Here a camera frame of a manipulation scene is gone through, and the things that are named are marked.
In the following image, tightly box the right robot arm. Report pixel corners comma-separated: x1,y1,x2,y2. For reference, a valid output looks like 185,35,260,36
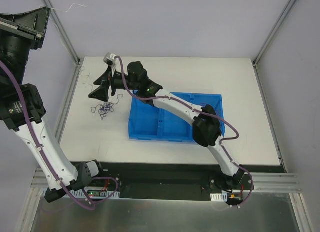
88,61,244,190

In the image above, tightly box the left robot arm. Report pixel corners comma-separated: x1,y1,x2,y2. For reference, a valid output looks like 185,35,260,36
0,7,106,202

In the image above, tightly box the blue three-compartment bin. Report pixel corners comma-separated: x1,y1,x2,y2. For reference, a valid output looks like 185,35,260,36
128,92,224,144

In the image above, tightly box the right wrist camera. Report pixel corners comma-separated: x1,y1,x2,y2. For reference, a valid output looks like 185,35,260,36
103,52,117,76

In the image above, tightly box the left aluminium corner post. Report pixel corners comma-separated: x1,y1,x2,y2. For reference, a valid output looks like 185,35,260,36
42,0,87,66

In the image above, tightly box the aluminium corner post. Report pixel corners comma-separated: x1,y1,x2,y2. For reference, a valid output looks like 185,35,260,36
42,0,87,66
252,0,298,67

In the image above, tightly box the left white cable duct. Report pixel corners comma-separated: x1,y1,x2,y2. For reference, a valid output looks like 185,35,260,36
70,190,120,199

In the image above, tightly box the white cable duct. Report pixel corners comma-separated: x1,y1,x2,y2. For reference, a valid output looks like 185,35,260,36
70,190,120,199
210,192,228,202

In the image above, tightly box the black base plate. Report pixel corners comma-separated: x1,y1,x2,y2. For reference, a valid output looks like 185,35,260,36
77,161,256,200

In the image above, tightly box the right white cable duct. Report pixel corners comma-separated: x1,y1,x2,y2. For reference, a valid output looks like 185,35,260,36
210,192,228,202

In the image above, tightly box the right aluminium corner post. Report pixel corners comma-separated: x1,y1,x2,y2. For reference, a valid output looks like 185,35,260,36
252,0,298,67

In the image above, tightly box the aluminium frame rail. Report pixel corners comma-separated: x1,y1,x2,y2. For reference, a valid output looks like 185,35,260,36
30,168,303,193

